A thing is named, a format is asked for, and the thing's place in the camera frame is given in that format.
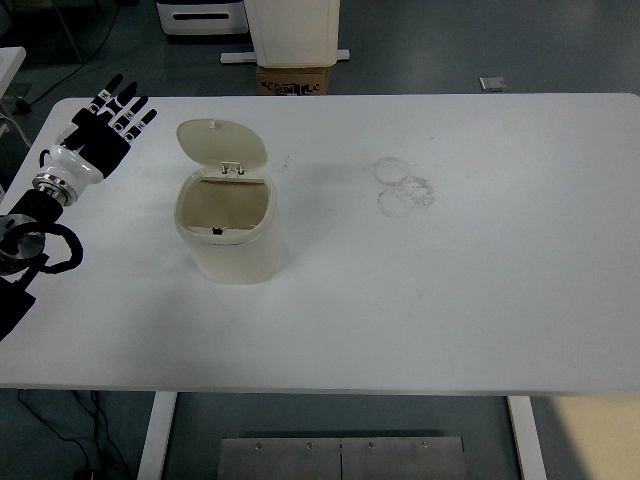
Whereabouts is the thin black cable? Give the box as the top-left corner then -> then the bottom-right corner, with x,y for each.
27,0 -> 121,107

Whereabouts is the brown cardboard box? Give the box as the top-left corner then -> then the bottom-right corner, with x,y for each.
256,64 -> 332,96

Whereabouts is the white table leg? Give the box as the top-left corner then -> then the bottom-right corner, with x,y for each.
506,395 -> 549,480
136,391 -> 178,480

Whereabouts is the white stand base bar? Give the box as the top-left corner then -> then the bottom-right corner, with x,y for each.
220,47 -> 353,65

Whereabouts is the black floor cable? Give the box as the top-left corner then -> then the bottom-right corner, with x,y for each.
16,389 -> 137,480

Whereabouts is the white and black hand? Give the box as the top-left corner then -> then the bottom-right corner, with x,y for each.
39,73 -> 159,189

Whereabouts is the cream trash bin with lid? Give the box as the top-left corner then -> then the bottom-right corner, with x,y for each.
173,118 -> 286,287

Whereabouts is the white appliance with black slot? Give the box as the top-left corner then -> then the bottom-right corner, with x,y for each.
155,0 -> 250,42

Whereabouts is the white side table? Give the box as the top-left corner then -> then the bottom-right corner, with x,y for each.
0,45 -> 28,101

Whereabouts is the grey metal plate with screws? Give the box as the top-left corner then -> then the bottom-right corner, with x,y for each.
220,435 -> 467,480

